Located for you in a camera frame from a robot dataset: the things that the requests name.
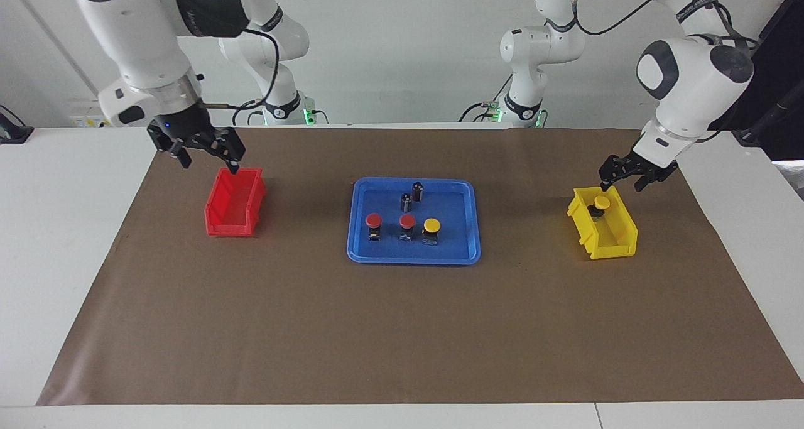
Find brown table mat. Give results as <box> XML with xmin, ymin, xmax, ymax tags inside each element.
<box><xmin>36</xmin><ymin>126</ymin><xmax>804</xmax><ymax>406</ymax></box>

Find black right base cable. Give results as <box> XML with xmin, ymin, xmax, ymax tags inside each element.
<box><xmin>232</xmin><ymin>99</ymin><xmax>264</xmax><ymax>126</ymax></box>

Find grey crinkled sheet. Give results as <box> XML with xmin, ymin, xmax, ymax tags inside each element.
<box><xmin>777</xmin><ymin>160</ymin><xmax>804</xmax><ymax>202</ymax></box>

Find white wall socket strip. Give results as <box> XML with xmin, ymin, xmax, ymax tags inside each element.
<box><xmin>68</xmin><ymin>99</ymin><xmax>104</xmax><ymax>128</ymax></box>

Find yellow plastic bin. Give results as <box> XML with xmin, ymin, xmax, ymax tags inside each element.
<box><xmin>567</xmin><ymin>185</ymin><xmax>639</xmax><ymax>261</ymax></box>

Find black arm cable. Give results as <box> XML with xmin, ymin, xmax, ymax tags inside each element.
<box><xmin>198</xmin><ymin>27</ymin><xmax>280</xmax><ymax>111</ymax></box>
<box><xmin>568</xmin><ymin>0</ymin><xmax>761</xmax><ymax>50</ymax></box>

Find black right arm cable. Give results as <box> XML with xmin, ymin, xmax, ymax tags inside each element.
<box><xmin>198</xmin><ymin>27</ymin><xmax>280</xmax><ymax>111</ymax></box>

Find blue plastic tray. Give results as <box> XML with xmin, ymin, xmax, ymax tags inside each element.
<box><xmin>347</xmin><ymin>177</ymin><xmax>482</xmax><ymax>266</ymax></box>

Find white wall conduit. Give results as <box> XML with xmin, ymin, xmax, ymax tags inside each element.
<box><xmin>5</xmin><ymin>0</ymin><xmax>101</xmax><ymax>100</ymax></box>

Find black base cable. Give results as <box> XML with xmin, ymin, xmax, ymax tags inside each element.
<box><xmin>459</xmin><ymin>90</ymin><xmax>514</xmax><ymax>123</ymax></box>
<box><xmin>232</xmin><ymin>99</ymin><xmax>264</xmax><ymax>126</ymax></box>

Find black backdrop panel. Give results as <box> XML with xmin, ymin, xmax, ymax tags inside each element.
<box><xmin>710</xmin><ymin>0</ymin><xmax>804</xmax><ymax>163</ymax></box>

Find black tripod leg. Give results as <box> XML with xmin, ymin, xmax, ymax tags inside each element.
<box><xmin>732</xmin><ymin>99</ymin><xmax>804</xmax><ymax>147</ymax></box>

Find black left base cable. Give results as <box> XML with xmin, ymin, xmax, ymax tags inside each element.
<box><xmin>459</xmin><ymin>90</ymin><xmax>514</xmax><ymax>123</ymax></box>

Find red plastic bin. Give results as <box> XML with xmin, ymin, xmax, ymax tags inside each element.
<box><xmin>204</xmin><ymin>168</ymin><xmax>267</xmax><ymax>237</ymax></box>

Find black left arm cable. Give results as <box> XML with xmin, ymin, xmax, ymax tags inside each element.
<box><xmin>568</xmin><ymin>0</ymin><xmax>761</xmax><ymax>50</ymax></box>

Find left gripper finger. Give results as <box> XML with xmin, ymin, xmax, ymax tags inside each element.
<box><xmin>633</xmin><ymin>168</ymin><xmax>676</xmax><ymax>193</ymax></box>
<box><xmin>598</xmin><ymin>156</ymin><xmax>627</xmax><ymax>192</ymax></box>

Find black clamp bracket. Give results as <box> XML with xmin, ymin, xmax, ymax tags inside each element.
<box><xmin>0</xmin><ymin>106</ymin><xmax>35</xmax><ymax>144</ymax></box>

